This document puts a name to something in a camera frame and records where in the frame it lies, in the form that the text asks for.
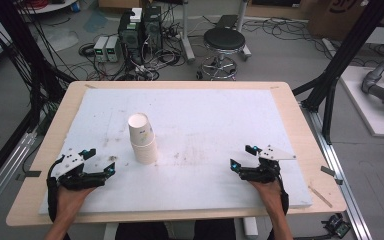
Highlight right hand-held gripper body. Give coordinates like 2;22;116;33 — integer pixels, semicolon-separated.
246;144;297;184

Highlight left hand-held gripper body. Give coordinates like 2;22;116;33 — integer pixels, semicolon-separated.
50;150;96;192

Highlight stack of nested paper cups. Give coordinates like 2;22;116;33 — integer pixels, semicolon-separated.
129;131;159;165

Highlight person's left hand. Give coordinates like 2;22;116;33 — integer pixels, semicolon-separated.
57;186;96;218

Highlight person's right hand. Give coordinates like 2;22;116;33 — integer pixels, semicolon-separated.
248;180;286;214

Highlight wooden table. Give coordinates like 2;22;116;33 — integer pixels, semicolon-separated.
5;80;348;228

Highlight black tape strip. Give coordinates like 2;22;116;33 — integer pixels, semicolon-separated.
320;165;344;186
15;170;43;182

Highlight white table leg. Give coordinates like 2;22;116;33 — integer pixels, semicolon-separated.
102;222;120;240

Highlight thin wooden stick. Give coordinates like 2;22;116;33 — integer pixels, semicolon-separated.
307;185;334;209

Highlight person's dark trousers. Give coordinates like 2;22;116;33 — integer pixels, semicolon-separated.
114;219;238;240

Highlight white foam mat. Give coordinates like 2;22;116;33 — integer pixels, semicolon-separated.
38;87;314;215

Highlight small circuit board device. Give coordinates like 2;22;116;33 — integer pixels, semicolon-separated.
321;213;352;240

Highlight white platform board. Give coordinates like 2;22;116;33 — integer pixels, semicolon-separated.
339;65;384;139

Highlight grey power supply unit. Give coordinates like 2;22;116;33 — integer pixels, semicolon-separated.
93;35;109;63
105;35;122;63

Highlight black round stool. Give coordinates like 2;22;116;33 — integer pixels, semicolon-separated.
196;27;248;82

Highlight black computer tower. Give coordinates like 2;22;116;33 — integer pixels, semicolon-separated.
143;5;164;52
118;11;145;65

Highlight grey metal stand leg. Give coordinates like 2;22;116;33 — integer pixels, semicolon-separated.
235;0;252;62
179;0;197;65

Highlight small white box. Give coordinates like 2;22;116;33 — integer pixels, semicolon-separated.
129;7;144;24

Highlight white round table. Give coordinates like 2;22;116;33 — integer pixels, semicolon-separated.
19;0;78;15

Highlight brown cardboard box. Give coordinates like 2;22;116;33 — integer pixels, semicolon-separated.
307;0;384;42

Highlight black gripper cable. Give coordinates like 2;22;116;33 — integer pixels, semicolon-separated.
277;175;290;216
46;155;64;223

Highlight aluminium rail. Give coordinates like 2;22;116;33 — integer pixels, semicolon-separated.
300;102;373;240
0;130;38;222

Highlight tangle of floor cables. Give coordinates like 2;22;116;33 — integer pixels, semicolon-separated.
77;31;188;82

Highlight black metal frame post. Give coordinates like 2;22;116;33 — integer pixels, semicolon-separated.
0;0;68;113
292;0;384;145

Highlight loose black floor cables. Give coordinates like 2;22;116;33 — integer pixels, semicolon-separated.
242;16;335;62

